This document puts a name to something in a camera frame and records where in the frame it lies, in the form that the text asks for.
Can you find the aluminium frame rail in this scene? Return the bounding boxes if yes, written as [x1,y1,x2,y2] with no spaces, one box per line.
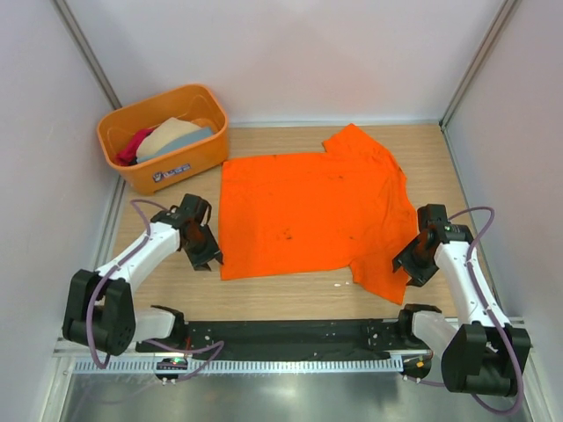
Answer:
[53,316,536,358]

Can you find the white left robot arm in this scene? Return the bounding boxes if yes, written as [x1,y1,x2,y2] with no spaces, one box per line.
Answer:
[62,193,223,358]

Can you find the beige folded shirt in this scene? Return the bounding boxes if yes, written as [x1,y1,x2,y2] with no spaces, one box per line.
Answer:
[136,117,201,163]

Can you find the orange t shirt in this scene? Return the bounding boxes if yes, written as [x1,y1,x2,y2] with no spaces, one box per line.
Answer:
[218,124,417,304]

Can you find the blue grey folded shirt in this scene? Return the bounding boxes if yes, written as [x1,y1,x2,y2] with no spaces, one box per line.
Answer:
[137,127,214,164]

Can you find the red crumpled shirt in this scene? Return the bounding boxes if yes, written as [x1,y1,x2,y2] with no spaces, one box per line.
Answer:
[115,128,154,166]

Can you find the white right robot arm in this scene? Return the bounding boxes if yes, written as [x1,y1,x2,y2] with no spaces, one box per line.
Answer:
[392,204,531,397]

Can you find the white slotted cable duct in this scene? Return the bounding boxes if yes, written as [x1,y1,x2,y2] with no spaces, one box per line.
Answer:
[73,355,403,375]

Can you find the orange plastic bin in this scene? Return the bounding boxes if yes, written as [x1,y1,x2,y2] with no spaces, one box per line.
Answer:
[98,84,229,195]

